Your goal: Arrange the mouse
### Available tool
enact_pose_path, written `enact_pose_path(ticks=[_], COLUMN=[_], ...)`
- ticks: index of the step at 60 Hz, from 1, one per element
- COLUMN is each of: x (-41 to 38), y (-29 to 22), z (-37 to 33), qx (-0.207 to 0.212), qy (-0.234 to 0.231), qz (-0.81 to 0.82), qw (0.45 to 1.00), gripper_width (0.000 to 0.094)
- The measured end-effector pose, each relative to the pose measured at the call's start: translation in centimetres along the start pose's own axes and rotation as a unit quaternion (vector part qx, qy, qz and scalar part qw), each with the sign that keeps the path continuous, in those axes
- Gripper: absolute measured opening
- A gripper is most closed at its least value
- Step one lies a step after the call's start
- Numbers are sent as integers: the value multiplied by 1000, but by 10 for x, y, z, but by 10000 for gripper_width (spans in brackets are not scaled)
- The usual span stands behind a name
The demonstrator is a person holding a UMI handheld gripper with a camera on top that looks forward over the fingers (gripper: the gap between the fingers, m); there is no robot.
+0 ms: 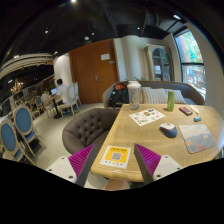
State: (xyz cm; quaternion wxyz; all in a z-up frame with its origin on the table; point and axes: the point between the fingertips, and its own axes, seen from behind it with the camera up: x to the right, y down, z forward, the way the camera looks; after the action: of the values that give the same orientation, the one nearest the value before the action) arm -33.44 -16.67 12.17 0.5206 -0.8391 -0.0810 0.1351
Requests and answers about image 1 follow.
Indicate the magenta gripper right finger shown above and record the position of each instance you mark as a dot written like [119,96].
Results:
[148,161]

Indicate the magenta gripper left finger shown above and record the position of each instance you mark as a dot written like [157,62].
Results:
[81,163]

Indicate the white and blue computer mouse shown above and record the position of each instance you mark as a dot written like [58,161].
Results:
[169,130]

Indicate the grey patterned mouse pad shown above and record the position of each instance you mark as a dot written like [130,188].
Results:
[197,137]

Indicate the yellow QR code sticker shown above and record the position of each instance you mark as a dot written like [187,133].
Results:
[116,157]

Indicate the grey tufted armchair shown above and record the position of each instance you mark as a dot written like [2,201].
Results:
[90,127]

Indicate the white printed menu sheet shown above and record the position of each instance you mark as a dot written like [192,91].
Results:
[147,116]

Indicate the white dining chair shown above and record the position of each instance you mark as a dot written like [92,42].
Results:
[72,99]

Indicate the black and red phone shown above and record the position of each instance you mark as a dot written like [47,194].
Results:
[185,111]

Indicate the striped cushion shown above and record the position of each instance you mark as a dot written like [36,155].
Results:
[154,96]
[178,96]

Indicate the small teal eraser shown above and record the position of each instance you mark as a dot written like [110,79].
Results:
[197,119]

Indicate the blue padded chair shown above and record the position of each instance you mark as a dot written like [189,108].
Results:
[24,125]
[10,142]

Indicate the white pen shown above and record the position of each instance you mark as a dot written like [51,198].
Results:
[194,109]

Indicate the green water bottle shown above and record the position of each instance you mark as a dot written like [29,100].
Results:
[171,101]

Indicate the black and red backpack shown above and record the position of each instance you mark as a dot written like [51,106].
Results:
[119,96]

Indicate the blue padded chair near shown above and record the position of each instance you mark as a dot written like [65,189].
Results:
[10,142]

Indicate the person in white shirt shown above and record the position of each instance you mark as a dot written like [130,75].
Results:
[61,91]

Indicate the clear plastic tumbler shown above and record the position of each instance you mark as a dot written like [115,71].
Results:
[134,94]

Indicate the grey sofa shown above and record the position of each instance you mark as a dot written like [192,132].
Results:
[188,92]

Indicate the brown wooden double door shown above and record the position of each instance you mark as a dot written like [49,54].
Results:
[94,68]

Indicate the gold chandelier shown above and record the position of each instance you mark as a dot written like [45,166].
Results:
[17,87]

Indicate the white glass display cabinet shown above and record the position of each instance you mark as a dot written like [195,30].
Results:
[160,64]

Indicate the large window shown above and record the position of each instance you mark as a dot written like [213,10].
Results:
[191,60]

